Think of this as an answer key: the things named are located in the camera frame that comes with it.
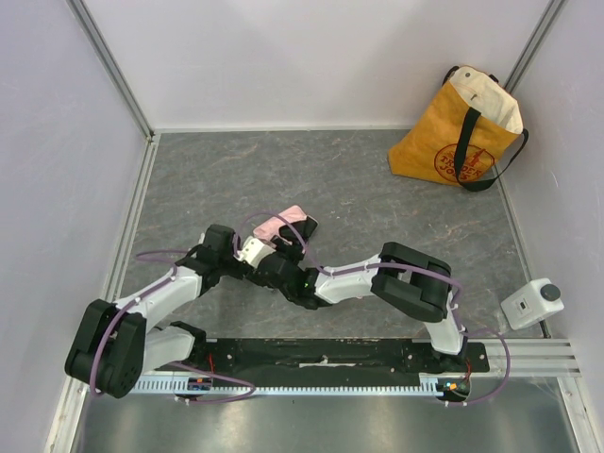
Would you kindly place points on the white box with grey knob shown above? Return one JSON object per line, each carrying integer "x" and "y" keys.
{"x": 532, "y": 303}

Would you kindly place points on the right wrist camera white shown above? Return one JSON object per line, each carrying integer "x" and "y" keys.
{"x": 254, "y": 251}

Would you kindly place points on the light blue cable duct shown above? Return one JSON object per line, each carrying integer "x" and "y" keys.
{"x": 187, "y": 385}

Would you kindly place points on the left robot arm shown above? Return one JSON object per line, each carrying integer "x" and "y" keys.
{"x": 116, "y": 342}

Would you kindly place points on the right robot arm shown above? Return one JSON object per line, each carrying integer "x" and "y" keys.
{"x": 414, "y": 283}

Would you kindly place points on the pink folding umbrella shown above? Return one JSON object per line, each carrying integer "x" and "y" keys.
{"x": 276, "y": 232}

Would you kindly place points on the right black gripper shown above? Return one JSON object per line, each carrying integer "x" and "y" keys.
{"x": 272, "y": 284}

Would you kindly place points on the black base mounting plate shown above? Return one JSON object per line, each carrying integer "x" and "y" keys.
{"x": 320, "y": 374}

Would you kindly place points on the yellow Trader Joe's tote bag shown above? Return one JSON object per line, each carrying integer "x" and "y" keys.
{"x": 465, "y": 130}

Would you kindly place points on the aluminium rail frame front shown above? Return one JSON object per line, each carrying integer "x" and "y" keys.
{"x": 544, "y": 357}

